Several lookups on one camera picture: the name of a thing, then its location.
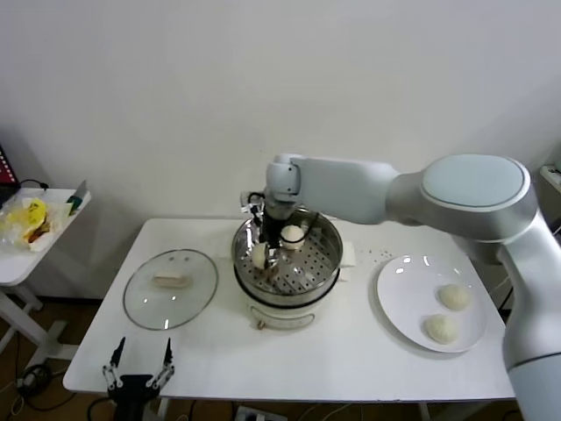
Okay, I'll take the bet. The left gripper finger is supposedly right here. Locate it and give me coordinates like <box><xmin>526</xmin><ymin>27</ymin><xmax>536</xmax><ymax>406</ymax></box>
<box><xmin>146</xmin><ymin>337</ymin><xmax>177</xmax><ymax>389</ymax></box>
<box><xmin>102</xmin><ymin>336</ymin><xmax>128</xmax><ymax>389</ymax></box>

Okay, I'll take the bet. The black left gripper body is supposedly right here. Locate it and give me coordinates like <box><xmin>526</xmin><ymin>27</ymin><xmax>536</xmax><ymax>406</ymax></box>
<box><xmin>108</xmin><ymin>375</ymin><xmax>159</xmax><ymax>421</ymax></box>

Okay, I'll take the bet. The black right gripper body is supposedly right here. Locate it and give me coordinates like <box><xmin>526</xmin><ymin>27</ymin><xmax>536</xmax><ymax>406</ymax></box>
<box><xmin>261</xmin><ymin>209</ymin><xmax>284</xmax><ymax>251</ymax></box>

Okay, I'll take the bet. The white steamed baozi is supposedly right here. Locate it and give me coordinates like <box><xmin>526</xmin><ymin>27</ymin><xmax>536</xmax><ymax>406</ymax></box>
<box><xmin>437</xmin><ymin>283</ymin><xmax>472</xmax><ymax>312</ymax></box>
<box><xmin>422</xmin><ymin>313</ymin><xmax>460</xmax><ymax>344</ymax></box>
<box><xmin>251</xmin><ymin>243</ymin><xmax>270</xmax><ymax>270</ymax></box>
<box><xmin>279</xmin><ymin>224</ymin><xmax>306</xmax><ymax>251</ymax></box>

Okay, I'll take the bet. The round glass pot lid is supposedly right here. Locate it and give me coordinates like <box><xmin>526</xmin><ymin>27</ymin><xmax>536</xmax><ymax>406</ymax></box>
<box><xmin>122</xmin><ymin>248</ymin><xmax>219</xmax><ymax>331</ymax></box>

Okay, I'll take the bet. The stainless steel steamer basket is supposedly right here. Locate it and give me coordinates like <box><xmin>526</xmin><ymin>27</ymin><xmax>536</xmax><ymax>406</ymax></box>
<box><xmin>217</xmin><ymin>206</ymin><xmax>359</xmax><ymax>303</ymax></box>

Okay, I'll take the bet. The round white plate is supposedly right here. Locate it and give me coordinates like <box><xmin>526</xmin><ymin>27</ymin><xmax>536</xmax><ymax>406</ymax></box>
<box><xmin>376</xmin><ymin>254</ymin><xmax>488</xmax><ymax>354</ymax></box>

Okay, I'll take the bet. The white side table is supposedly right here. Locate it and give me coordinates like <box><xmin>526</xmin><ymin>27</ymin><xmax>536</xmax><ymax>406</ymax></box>
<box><xmin>0</xmin><ymin>188</ymin><xmax>93</xmax><ymax>365</ymax></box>

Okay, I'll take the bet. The green and grey booklet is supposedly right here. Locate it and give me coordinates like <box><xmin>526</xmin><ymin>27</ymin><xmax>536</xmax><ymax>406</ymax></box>
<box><xmin>65</xmin><ymin>178</ymin><xmax>92</xmax><ymax>215</ymax></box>

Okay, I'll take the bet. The clear plastic bag yellow food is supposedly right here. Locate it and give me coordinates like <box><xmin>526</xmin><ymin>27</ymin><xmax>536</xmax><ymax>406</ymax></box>
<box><xmin>0</xmin><ymin>195</ymin><xmax>74</xmax><ymax>254</ymax></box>

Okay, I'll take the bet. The laptop with dark red screen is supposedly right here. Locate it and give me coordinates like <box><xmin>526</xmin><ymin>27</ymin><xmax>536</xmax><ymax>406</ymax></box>
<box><xmin>0</xmin><ymin>142</ymin><xmax>21</xmax><ymax>205</ymax></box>

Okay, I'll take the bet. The white shelf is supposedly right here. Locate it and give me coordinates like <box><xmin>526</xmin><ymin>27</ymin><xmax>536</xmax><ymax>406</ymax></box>
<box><xmin>541</xmin><ymin>164</ymin><xmax>561</xmax><ymax>194</ymax></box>

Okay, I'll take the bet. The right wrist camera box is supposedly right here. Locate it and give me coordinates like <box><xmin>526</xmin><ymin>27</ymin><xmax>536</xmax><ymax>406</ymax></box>
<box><xmin>239</xmin><ymin>189</ymin><xmax>266</xmax><ymax>217</ymax></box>

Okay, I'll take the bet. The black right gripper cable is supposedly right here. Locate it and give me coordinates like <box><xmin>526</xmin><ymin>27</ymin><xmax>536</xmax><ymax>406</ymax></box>
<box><xmin>300</xmin><ymin>209</ymin><xmax>319</xmax><ymax>242</ymax></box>

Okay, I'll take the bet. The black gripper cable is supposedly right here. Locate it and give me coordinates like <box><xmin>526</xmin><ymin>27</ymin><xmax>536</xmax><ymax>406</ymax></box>
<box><xmin>87</xmin><ymin>385</ymin><xmax>116</xmax><ymax>421</ymax></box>
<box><xmin>300</xmin><ymin>209</ymin><xmax>319</xmax><ymax>242</ymax></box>

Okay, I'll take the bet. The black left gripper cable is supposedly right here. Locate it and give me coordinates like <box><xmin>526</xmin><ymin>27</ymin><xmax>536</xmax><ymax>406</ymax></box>
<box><xmin>87</xmin><ymin>385</ymin><xmax>116</xmax><ymax>421</ymax></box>

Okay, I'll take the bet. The black floor cable bundle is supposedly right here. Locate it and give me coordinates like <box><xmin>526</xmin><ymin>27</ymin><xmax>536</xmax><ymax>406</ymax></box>
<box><xmin>0</xmin><ymin>363</ymin><xmax>71</xmax><ymax>416</ymax></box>

